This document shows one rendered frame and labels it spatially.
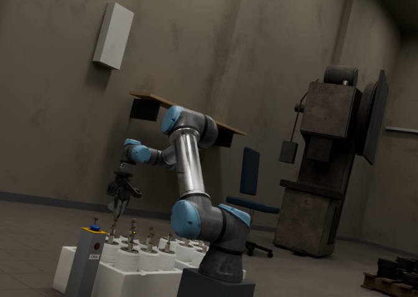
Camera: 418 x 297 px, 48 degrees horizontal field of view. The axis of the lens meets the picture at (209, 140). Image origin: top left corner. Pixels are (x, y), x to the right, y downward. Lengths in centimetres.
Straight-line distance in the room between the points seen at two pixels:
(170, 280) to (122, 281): 29
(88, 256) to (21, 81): 290
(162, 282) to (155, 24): 390
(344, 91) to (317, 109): 39
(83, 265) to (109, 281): 14
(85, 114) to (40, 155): 63
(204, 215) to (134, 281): 56
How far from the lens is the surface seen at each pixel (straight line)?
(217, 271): 157
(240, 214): 157
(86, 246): 187
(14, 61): 452
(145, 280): 200
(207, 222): 151
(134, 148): 210
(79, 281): 189
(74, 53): 486
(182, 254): 244
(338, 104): 608
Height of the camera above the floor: 60
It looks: 5 degrees up
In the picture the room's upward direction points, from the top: 14 degrees clockwise
